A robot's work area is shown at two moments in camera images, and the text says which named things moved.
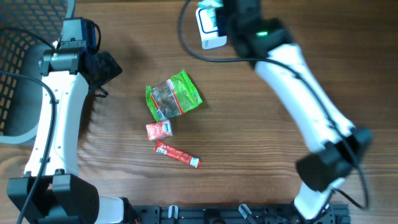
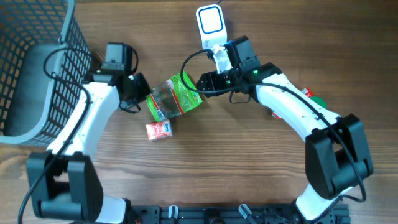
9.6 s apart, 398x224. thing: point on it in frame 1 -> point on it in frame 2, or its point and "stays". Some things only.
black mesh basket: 21,98 stays
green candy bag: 173,96 stays
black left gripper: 109,67 -> 145,89
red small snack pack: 160,130 stays
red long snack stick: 167,149 -> 306,91
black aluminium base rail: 231,214 stays
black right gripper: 222,23 -> 212,81
